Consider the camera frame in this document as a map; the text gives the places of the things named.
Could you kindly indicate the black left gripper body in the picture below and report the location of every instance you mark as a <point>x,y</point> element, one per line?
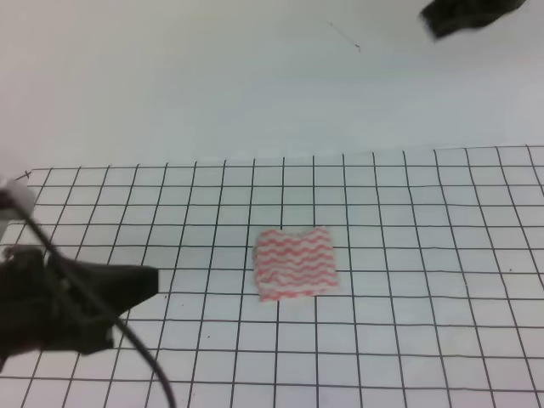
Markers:
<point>27,287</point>

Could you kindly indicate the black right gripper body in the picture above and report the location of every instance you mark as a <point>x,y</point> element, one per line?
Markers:
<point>446,17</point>

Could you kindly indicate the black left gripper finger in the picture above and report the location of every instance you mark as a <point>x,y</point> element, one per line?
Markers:
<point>120,287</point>

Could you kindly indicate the pink wavy striped towel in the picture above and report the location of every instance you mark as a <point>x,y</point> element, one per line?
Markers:
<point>288,266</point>

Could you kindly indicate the white grid tablecloth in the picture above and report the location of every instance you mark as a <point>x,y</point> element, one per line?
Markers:
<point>439,256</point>

